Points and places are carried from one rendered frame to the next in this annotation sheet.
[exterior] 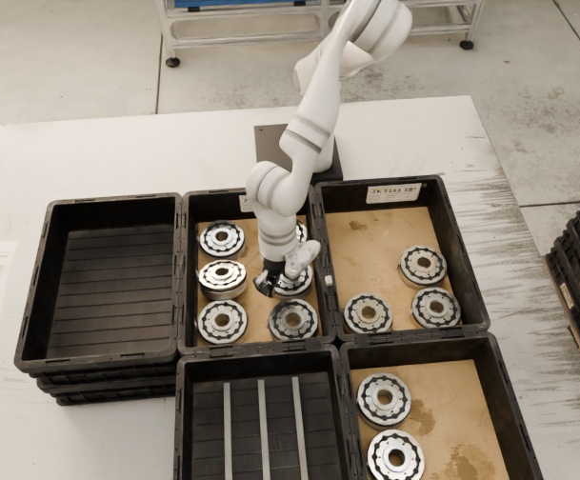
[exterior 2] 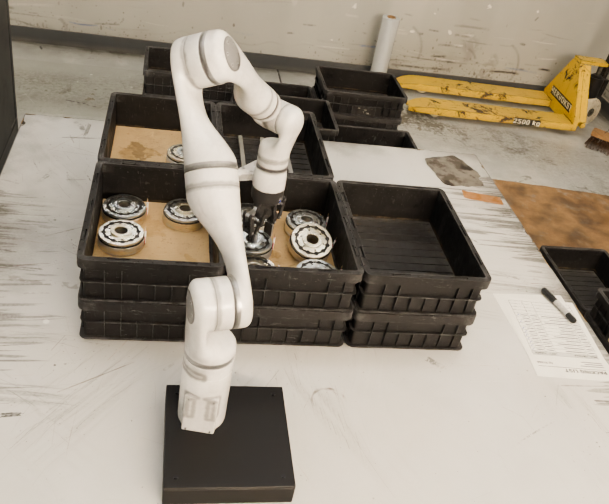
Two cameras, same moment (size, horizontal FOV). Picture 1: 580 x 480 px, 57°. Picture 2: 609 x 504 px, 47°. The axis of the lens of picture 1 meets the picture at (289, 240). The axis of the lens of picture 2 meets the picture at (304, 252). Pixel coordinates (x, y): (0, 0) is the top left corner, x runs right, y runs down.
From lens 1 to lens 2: 1.98 m
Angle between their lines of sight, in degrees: 90
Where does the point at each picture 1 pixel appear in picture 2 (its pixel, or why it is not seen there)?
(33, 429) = not seen: hidden behind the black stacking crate
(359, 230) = not seen: hidden behind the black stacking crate
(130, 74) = not seen: outside the picture
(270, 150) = (266, 436)
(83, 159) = (533, 478)
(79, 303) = (428, 258)
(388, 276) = (155, 243)
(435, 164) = (6, 431)
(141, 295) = (379, 257)
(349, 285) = (194, 242)
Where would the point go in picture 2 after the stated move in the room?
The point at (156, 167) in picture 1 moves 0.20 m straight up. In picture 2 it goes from (426, 457) to (455, 390)
